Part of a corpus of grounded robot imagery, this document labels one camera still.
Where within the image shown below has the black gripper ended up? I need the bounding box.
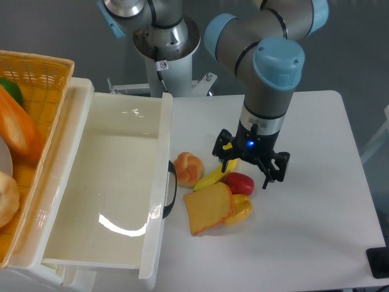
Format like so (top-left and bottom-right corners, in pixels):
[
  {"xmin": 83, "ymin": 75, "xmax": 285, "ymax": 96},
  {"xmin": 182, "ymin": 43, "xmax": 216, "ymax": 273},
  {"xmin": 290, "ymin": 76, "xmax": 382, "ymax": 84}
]
[{"xmin": 212, "ymin": 119, "xmax": 291, "ymax": 189}]

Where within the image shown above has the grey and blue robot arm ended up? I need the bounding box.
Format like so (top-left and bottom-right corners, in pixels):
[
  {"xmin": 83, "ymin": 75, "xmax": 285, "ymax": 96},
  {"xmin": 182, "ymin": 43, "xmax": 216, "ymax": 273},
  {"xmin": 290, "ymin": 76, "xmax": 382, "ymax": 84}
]
[{"xmin": 98, "ymin": 1, "xmax": 329, "ymax": 183}]

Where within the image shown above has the round toy bread roll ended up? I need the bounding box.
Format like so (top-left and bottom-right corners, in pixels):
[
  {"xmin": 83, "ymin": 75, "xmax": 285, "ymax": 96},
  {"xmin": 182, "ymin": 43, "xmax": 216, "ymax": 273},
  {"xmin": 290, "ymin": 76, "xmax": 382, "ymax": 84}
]
[{"xmin": 173, "ymin": 152, "xmax": 204, "ymax": 189}]

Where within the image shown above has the orange toy bread slice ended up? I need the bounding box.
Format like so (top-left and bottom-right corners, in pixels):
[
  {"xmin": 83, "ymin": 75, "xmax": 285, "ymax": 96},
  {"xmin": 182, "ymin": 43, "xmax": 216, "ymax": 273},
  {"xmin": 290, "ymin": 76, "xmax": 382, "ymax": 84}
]
[{"xmin": 183, "ymin": 182, "xmax": 234, "ymax": 235}]

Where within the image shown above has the red toy bell pepper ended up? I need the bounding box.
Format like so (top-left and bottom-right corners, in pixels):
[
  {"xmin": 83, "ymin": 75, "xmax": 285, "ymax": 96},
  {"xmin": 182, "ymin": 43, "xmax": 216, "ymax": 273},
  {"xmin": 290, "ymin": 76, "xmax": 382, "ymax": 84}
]
[{"xmin": 224, "ymin": 172, "xmax": 255, "ymax": 196}]

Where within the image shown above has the yellow toy banana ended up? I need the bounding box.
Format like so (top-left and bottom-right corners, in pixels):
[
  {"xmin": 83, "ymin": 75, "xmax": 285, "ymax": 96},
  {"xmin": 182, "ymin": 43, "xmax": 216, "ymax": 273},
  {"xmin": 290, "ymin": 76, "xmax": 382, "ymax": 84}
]
[{"xmin": 193, "ymin": 159, "xmax": 238, "ymax": 192}]

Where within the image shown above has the yellow toy bell pepper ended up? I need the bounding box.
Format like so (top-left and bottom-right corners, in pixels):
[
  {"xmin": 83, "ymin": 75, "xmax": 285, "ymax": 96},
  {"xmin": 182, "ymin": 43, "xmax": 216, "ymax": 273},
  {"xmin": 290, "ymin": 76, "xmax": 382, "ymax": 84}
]
[{"xmin": 224, "ymin": 194, "xmax": 253, "ymax": 226}]

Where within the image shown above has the white plastic drawer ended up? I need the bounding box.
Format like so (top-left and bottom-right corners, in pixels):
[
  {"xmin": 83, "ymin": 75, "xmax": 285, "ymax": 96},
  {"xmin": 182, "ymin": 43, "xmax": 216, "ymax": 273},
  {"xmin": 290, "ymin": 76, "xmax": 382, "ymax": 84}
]
[{"xmin": 41, "ymin": 91, "xmax": 173, "ymax": 291}]

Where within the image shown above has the black device at table edge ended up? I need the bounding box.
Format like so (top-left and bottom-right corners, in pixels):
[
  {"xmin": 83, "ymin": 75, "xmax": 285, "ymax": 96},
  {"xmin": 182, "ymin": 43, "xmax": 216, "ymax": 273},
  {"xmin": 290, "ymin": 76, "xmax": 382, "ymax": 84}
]
[{"xmin": 366, "ymin": 247, "xmax": 388, "ymax": 279}]

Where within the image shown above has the orange woven basket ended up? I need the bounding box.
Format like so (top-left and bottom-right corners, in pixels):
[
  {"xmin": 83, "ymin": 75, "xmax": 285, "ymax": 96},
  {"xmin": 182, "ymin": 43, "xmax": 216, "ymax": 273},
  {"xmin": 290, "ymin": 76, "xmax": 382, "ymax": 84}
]
[{"xmin": 1, "ymin": 50, "xmax": 75, "ymax": 268}]

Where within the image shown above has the orange toy baguette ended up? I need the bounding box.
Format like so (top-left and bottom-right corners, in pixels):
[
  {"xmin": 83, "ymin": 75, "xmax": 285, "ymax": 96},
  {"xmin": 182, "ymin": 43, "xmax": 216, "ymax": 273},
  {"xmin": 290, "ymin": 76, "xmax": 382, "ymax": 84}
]
[{"xmin": 1, "ymin": 86, "xmax": 45, "ymax": 161}]

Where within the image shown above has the beige toy bun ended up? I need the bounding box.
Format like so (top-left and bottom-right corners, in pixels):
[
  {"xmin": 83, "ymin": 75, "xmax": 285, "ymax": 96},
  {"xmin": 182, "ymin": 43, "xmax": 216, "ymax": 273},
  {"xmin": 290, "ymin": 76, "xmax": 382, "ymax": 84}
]
[{"xmin": 1, "ymin": 172, "xmax": 19, "ymax": 227}]

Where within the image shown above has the white plate in basket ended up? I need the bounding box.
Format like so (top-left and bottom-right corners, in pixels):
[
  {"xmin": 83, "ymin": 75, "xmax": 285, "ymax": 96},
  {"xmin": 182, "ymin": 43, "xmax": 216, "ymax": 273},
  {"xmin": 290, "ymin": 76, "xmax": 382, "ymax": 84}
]
[{"xmin": 0, "ymin": 138, "xmax": 13, "ymax": 176}]

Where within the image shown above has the green toy vegetable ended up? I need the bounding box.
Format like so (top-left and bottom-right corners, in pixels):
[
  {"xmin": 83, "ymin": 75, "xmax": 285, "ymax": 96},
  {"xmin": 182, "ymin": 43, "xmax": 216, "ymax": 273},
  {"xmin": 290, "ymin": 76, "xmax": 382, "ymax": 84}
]
[{"xmin": 1, "ymin": 77, "xmax": 24, "ymax": 107}]

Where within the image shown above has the white drawer cabinet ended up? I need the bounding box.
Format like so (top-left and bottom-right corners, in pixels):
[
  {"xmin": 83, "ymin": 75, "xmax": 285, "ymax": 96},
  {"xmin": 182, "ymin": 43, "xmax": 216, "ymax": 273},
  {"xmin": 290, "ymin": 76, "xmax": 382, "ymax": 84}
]
[{"xmin": 0, "ymin": 77, "xmax": 98, "ymax": 292}]

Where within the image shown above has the black drawer handle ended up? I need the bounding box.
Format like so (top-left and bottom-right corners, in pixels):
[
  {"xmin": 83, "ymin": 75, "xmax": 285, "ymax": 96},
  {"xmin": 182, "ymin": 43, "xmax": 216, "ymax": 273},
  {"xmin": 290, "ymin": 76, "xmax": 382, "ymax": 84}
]
[{"xmin": 163, "ymin": 161, "xmax": 177, "ymax": 219}]

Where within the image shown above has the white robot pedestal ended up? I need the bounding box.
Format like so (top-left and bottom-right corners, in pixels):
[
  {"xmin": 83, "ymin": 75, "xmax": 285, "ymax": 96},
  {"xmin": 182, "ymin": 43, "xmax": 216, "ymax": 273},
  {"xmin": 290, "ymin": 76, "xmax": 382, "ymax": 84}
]
[{"xmin": 106, "ymin": 15, "xmax": 218, "ymax": 99}]

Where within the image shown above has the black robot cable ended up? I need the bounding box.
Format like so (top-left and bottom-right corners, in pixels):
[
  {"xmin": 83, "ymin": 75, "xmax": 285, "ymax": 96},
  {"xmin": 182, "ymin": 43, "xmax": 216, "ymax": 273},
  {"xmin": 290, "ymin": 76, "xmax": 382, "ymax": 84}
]
[{"xmin": 154, "ymin": 45, "xmax": 168, "ymax": 93}]

